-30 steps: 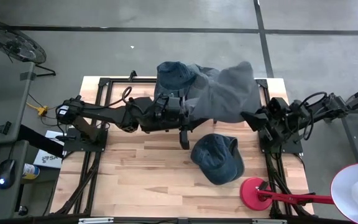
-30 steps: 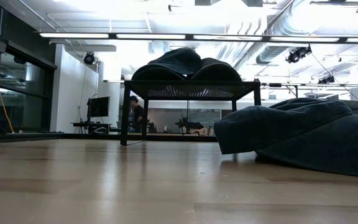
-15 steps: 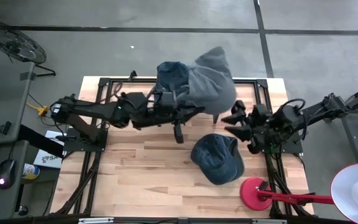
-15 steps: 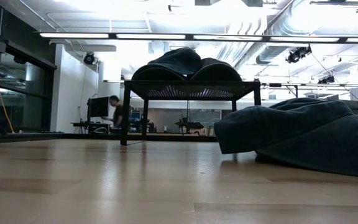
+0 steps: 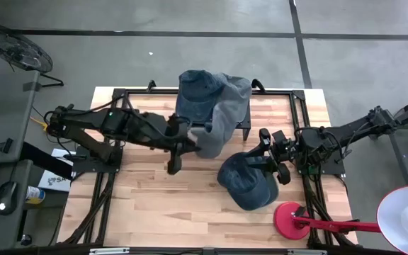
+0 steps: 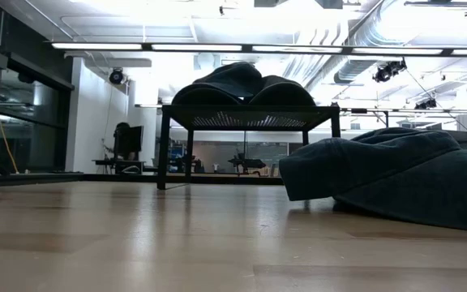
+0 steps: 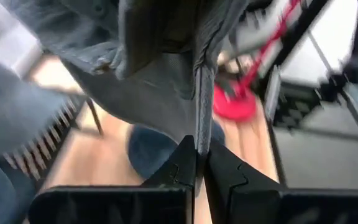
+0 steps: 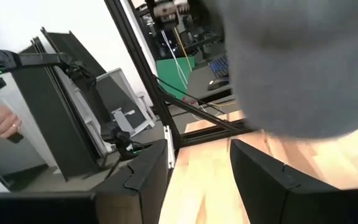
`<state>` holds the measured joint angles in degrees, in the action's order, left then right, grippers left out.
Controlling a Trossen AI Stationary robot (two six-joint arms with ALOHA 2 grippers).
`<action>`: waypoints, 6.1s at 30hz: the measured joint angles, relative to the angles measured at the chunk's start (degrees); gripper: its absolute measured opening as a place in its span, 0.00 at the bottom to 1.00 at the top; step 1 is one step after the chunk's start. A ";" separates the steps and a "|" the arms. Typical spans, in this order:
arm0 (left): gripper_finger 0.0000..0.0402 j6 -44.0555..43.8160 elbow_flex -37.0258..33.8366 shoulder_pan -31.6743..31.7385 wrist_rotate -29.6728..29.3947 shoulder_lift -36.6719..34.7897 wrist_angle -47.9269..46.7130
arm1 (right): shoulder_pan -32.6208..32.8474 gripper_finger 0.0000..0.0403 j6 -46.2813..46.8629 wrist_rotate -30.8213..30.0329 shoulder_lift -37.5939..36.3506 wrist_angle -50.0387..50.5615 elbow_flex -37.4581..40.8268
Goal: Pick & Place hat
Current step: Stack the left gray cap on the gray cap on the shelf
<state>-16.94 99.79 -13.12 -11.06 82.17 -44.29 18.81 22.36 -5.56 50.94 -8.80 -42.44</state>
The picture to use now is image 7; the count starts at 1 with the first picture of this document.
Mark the red desk lamp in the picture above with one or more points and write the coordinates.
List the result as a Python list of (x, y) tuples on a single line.
[(235, 104)]

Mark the black aluminium table frame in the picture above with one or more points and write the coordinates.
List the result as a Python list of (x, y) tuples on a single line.
[(303, 28)]

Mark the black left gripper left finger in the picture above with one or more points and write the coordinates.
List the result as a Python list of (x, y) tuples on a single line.
[(154, 205)]

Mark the black perforated metal stand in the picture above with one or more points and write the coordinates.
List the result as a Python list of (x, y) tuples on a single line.
[(45, 140)]

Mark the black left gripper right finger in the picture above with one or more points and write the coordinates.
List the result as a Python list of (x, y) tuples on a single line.
[(259, 205)]

